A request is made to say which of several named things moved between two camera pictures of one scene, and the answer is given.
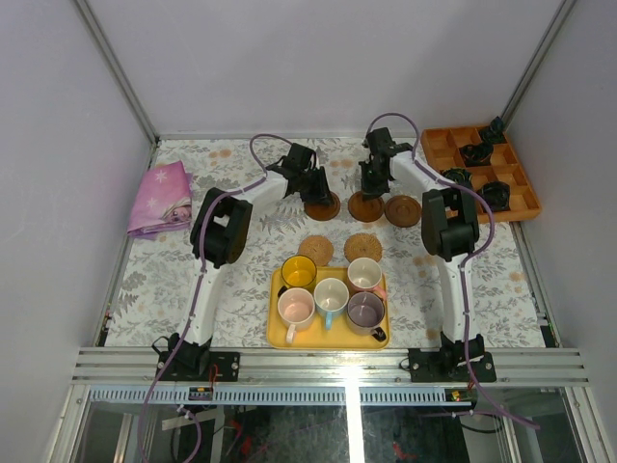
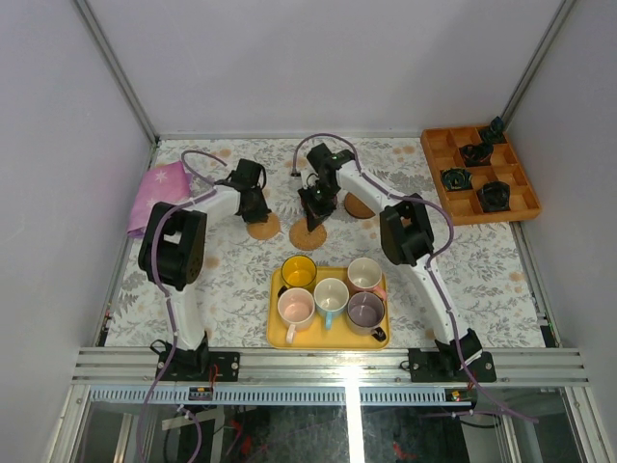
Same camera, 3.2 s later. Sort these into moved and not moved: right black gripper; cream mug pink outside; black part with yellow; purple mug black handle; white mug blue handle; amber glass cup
Moved: right black gripper
Not moved: purple mug black handle; cream mug pink outside; black part with yellow; white mug blue handle; amber glass cup
